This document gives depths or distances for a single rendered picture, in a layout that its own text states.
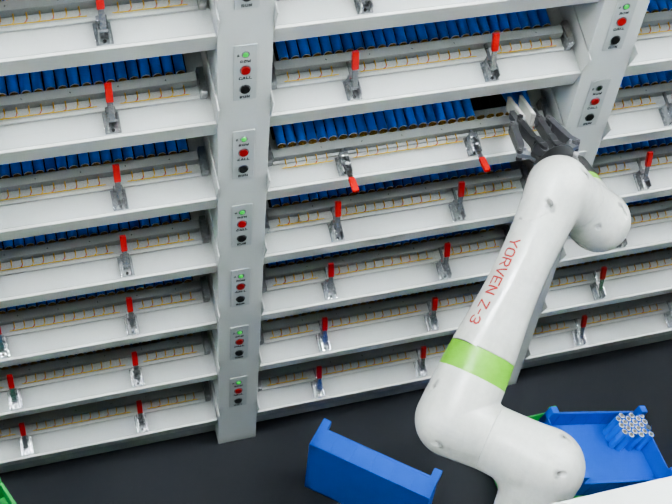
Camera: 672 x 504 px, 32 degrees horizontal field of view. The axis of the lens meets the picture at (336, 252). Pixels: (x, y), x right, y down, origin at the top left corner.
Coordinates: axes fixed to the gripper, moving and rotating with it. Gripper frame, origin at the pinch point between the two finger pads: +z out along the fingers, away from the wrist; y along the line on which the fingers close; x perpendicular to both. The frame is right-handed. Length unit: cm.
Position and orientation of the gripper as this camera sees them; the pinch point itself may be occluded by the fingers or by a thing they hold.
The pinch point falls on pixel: (520, 111)
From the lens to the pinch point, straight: 235.4
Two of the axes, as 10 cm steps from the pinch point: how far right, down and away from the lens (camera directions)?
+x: -0.3, 7.5, 6.6
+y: -9.6, 1.6, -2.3
